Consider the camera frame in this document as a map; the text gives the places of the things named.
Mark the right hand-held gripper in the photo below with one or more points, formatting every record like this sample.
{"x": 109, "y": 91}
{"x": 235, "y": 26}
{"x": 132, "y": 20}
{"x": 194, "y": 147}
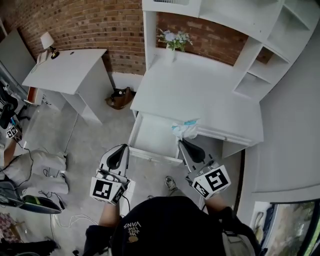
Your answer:
{"x": 212, "y": 182}

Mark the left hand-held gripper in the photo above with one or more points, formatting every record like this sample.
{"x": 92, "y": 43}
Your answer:
{"x": 105, "y": 188}

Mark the white plastic bag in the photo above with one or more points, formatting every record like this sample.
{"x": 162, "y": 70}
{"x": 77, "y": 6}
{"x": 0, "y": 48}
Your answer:
{"x": 186, "y": 130}

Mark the white desk drawer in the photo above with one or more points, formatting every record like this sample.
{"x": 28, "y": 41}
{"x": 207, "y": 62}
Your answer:
{"x": 155, "y": 135}
{"x": 220, "y": 133}

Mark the grey shoulder bag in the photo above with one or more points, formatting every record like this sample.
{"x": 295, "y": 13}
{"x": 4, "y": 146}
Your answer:
{"x": 237, "y": 245}

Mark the person's right forearm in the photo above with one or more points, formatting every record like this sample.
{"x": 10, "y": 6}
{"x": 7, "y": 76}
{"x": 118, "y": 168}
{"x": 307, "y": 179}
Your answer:
{"x": 216, "y": 203}

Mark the person's left forearm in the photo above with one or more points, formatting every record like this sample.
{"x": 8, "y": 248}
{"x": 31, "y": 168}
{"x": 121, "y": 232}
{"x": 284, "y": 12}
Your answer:
{"x": 108, "y": 215}

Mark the white box with red interior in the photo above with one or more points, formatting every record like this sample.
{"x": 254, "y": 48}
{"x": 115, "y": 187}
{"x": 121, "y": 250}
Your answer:
{"x": 32, "y": 95}

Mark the person's right shoe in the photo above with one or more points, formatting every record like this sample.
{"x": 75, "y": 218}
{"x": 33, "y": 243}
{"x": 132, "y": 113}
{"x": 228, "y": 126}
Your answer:
{"x": 171, "y": 183}

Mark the person's green trousers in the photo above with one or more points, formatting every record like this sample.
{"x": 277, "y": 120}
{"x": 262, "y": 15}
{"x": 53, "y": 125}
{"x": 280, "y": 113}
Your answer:
{"x": 178, "y": 193}

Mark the brown leather bag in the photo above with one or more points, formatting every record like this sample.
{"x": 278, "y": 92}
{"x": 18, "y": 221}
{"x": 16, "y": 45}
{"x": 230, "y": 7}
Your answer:
{"x": 121, "y": 100}

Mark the person's black shirt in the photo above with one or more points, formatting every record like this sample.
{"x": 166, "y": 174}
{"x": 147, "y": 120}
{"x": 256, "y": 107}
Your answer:
{"x": 170, "y": 225}

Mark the black green-striped bag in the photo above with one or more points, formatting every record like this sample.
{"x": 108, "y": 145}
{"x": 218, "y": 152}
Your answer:
{"x": 40, "y": 205}

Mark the small white desk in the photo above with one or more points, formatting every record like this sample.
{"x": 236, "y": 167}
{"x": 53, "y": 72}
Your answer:
{"x": 70, "y": 72}

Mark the white vase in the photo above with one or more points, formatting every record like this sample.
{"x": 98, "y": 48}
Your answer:
{"x": 170, "y": 56}

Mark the pale artificial flower bouquet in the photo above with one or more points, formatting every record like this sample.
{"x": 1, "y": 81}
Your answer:
{"x": 175, "y": 40}

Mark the glass window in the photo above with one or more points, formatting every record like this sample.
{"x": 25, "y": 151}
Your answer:
{"x": 295, "y": 230}

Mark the table lamp with white shade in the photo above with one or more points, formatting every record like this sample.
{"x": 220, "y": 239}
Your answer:
{"x": 47, "y": 41}

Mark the pale grey cabinet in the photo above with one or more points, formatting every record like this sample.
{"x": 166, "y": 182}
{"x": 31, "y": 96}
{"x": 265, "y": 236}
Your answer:
{"x": 15, "y": 55}

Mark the white shelf hutch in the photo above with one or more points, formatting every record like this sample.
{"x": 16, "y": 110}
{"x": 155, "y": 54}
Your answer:
{"x": 225, "y": 12}

